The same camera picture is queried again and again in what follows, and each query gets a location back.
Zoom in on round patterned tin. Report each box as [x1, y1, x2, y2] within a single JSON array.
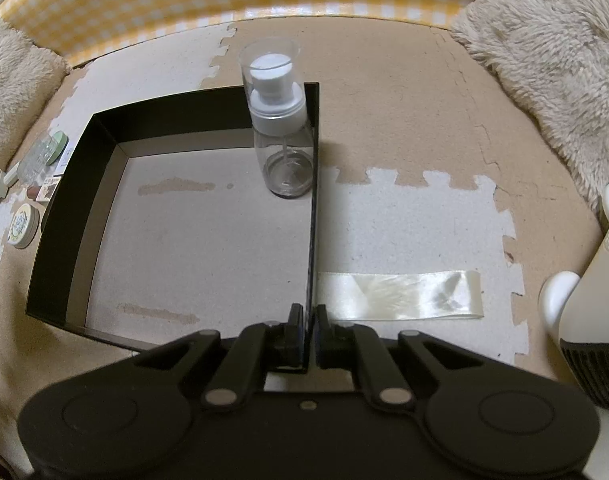
[[7, 203, 40, 250]]

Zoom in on white appliance with dark grille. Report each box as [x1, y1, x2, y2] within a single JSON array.
[[541, 182, 609, 412]]

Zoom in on white foam mat tile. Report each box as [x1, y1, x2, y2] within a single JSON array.
[[311, 166, 528, 365], [48, 22, 238, 133]]

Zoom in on black cardboard box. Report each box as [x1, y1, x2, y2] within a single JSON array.
[[25, 81, 321, 376]]

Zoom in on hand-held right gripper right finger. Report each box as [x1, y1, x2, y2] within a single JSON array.
[[315, 304, 486, 406]]

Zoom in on small brown box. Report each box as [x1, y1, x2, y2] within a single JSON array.
[[37, 175, 63, 204]]

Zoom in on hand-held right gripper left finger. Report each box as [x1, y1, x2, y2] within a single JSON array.
[[134, 304, 305, 407]]

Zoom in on cream fluffy blanket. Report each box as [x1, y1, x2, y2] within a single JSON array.
[[449, 0, 609, 221], [0, 10, 70, 188]]

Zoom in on mint green round case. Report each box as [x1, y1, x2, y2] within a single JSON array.
[[46, 130, 69, 165]]

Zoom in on cream satin ribbon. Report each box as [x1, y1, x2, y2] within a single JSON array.
[[314, 270, 485, 321]]

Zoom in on beige foam mat tile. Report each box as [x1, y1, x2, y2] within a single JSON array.
[[200, 14, 501, 197]]

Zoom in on clear spray bottle white pump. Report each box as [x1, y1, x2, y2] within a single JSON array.
[[239, 42, 316, 199]]

